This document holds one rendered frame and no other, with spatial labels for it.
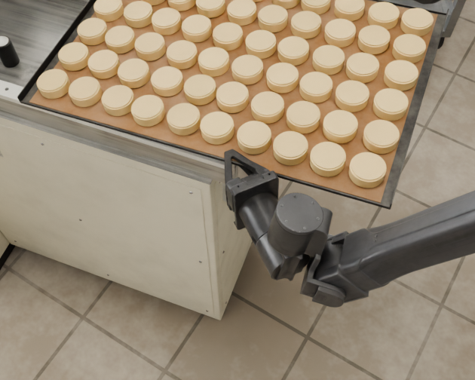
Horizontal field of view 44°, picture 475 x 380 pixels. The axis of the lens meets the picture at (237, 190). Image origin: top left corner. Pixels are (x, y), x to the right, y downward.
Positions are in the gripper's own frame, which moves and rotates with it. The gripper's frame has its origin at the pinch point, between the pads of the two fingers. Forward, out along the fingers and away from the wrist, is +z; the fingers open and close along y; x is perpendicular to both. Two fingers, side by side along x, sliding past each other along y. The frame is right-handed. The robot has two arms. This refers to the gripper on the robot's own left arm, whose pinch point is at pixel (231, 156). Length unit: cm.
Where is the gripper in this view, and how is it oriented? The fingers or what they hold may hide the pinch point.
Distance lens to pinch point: 85.3
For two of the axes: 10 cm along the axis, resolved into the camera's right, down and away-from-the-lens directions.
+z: -4.0, -7.7, 4.9
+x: 9.1, -3.6, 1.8
